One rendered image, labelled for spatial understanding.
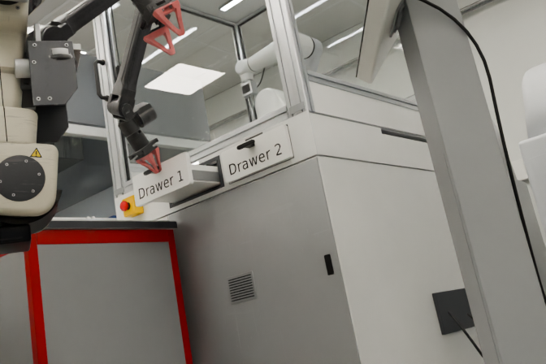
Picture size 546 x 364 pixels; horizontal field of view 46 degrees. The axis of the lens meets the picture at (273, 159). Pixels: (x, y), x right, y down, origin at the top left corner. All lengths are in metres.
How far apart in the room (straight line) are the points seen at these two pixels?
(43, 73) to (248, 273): 0.96
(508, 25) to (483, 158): 3.90
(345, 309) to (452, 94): 0.72
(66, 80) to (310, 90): 0.82
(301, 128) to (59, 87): 0.79
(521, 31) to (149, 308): 3.85
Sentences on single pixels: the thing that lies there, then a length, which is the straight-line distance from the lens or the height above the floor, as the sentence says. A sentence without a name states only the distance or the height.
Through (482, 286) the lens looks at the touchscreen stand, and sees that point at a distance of 1.46.
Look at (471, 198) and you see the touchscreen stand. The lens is 1.48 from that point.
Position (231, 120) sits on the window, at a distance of 2.26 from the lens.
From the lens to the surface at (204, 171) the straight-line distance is 2.21.
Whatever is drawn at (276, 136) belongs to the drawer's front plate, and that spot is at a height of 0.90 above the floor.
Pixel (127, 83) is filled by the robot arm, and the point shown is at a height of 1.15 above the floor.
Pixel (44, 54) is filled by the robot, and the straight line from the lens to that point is 1.60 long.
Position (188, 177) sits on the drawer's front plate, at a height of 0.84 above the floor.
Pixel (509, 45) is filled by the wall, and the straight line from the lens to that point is 5.33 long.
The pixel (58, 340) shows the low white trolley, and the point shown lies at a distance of 2.04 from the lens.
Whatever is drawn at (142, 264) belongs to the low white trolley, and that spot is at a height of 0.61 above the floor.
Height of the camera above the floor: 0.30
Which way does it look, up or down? 15 degrees up
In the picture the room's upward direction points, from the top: 11 degrees counter-clockwise
